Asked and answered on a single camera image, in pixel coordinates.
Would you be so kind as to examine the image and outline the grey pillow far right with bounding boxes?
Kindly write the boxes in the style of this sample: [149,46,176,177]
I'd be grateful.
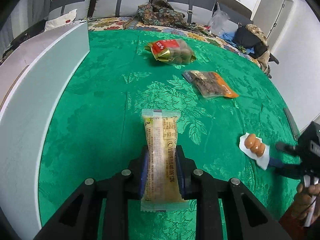
[215,2,253,33]

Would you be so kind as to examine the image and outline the green embroidered bedspread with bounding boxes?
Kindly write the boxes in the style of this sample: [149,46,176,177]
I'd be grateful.
[39,30,297,223]

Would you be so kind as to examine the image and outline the white paper bag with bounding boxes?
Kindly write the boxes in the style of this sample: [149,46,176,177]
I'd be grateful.
[44,9,77,31]

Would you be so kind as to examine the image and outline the pile of clothes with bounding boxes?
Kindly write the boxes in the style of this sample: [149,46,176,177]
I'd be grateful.
[220,24,279,79]

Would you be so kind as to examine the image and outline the white door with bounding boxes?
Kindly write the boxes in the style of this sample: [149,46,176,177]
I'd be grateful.
[253,0,293,49]

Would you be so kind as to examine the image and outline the grey pillow far left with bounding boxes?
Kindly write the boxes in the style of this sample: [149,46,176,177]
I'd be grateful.
[48,0,97,21]

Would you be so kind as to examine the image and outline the white storage box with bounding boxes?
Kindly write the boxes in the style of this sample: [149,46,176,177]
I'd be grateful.
[1,22,89,239]

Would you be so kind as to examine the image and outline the grey pillow centre right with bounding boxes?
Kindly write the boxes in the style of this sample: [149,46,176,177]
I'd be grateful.
[166,0,216,25]

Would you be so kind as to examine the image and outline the floral patterned cloth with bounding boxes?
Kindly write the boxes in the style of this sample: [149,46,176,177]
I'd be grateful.
[124,0,197,30]

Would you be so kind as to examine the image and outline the white pack of eggs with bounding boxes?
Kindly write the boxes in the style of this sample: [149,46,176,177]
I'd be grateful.
[239,133,270,170]

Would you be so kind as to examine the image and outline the clear plastic bag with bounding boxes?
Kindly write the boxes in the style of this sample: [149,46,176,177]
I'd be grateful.
[208,10,230,35]

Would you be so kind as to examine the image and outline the dark snack orange-edged pouch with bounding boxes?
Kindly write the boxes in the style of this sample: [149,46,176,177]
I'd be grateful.
[182,70,239,99]

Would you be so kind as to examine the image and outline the right hand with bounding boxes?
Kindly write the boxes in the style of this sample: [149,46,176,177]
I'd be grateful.
[291,183,319,224]

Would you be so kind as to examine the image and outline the red green nut bag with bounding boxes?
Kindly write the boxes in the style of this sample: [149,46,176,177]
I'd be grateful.
[144,38,196,65]

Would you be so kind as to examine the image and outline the long yellow snack bar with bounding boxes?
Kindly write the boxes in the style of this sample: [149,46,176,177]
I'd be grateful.
[140,109,189,212]

